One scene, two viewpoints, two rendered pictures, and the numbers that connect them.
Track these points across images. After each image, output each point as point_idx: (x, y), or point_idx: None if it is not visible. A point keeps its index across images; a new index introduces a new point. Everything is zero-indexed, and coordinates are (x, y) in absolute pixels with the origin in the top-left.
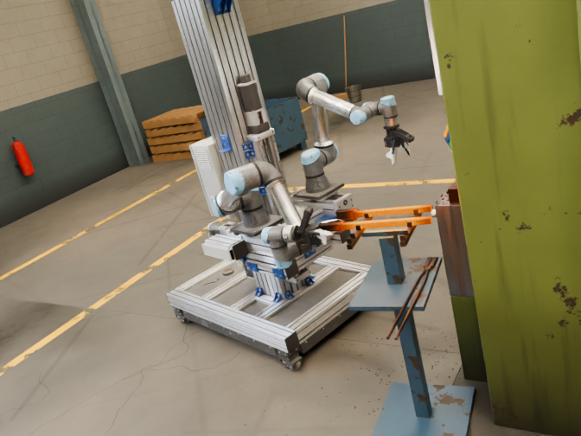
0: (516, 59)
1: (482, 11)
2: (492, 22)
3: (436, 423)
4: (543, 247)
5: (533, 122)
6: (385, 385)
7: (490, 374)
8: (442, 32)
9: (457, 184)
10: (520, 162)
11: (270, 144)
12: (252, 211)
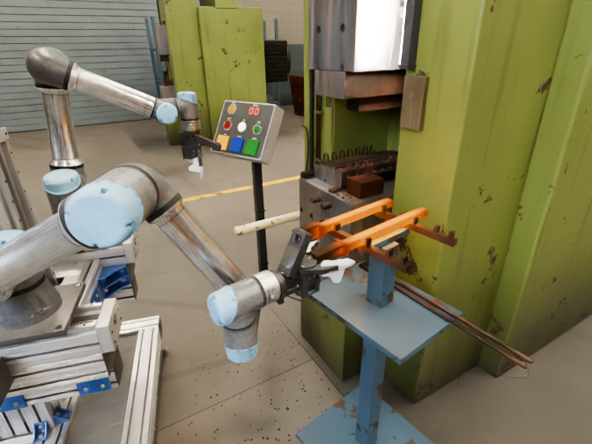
0: (536, 16)
1: None
2: None
3: (388, 441)
4: (493, 216)
5: (524, 89)
6: (289, 442)
7: (425, 358)
8: None
9: (456, 162)
10: (505, 131)
11: (3, 157)
12: (33, 289)
